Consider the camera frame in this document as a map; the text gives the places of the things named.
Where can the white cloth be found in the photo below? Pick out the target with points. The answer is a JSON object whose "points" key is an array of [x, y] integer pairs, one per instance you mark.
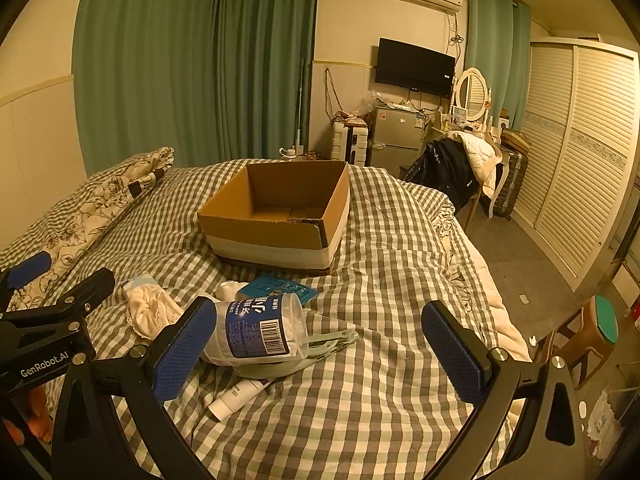
{"points": [[147, 305]]}

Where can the white hard suitcase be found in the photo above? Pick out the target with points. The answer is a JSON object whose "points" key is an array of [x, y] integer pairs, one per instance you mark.
{"points": [[350, 142]]}

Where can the clear water jug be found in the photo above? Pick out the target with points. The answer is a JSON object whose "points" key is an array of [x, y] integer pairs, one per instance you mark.
{"points": [[292, 151]]}

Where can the grey hard suitcase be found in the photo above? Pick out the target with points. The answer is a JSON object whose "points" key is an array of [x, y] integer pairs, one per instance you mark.
{"points": [[512, 182]]}

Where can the pale green plastic hanger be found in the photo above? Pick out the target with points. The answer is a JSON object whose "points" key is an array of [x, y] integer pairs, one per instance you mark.
{"points": [[320, 345]]}

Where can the small photo frame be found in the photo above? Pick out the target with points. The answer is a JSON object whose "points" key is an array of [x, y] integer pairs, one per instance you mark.
{"points": [[460, 115]]}

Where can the clear jar with blue label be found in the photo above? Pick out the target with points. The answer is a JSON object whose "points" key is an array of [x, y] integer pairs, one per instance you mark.
{"points": [[260, 327]]}

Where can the white figurine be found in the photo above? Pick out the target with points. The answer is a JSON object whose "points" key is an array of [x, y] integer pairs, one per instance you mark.
{"points": [[227, 289]]}

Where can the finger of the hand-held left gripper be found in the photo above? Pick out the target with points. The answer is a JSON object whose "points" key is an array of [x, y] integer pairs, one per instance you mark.
{"points": [[85, 287], [31, 266]]}

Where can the floral patterned pillow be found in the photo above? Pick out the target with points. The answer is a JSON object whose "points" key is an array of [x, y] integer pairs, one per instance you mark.
{"points": [[95, 210]]}

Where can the oval vanity mirror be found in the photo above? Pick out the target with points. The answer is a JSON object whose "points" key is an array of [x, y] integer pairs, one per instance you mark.
{"points": [[472, 92]]}

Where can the white dressing table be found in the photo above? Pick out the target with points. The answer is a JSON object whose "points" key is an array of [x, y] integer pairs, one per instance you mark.
{"points": [[440, 125]]}

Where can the wide green curtain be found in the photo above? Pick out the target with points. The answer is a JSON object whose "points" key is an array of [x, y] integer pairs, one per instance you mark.
{"points": [[190, 60]]}

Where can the wooden stool with green seat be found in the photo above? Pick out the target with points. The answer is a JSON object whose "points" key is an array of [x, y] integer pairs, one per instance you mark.
{"points": [[595, 332]]}

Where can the narrow green curtain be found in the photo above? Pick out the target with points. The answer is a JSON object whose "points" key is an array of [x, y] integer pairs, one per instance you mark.
{"points": [[495, 60]]}

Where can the brown woven basket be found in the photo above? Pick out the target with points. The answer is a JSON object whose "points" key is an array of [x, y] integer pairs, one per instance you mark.
{"points": [[515, 139]]}

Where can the silver small fridge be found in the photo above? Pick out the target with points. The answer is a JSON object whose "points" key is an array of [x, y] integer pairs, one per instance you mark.
{"points": [[395, 132]]}

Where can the white quilted jacket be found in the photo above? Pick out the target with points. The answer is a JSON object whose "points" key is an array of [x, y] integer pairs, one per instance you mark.
{"points": [[480, 152]]}

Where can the white cosmetic tube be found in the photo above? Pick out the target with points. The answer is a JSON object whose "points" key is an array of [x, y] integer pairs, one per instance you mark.
{"points": [[240, 399]]}

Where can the patterned dark bag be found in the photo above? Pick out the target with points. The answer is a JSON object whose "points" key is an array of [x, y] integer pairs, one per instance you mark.
{"points": [[317, 155]]}

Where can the brown cardboard box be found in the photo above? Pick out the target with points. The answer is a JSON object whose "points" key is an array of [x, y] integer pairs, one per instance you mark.
{"points": [[272, 232]]}

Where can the blue packet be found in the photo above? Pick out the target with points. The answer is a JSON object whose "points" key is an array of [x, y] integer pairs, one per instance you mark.
{"points": [[280, 287]]}

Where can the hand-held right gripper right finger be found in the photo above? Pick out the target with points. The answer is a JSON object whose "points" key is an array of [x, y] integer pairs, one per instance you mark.
{"points": [[452, 355]]}

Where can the white plastic bag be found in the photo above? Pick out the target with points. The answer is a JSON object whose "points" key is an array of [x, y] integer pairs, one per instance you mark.
{"points": [[605, 420]]}

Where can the person's left hand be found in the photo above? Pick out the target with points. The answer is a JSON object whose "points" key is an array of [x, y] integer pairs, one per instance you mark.
{"points": [[40, 417]]}

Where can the white louvred wardrobe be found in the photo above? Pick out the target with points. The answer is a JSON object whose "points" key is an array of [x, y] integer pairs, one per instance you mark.
{"points": [[575, 160]]}

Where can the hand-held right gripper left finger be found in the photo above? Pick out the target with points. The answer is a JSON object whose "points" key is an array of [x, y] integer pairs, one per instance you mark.
{"points": [[182, 352]]}

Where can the black wall television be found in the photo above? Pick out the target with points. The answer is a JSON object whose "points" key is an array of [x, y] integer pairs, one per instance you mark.
{"points": [[415, 67]]}

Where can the white mop pole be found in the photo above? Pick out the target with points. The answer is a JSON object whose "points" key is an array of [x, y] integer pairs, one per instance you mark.
{"points": [[300, 110]]}

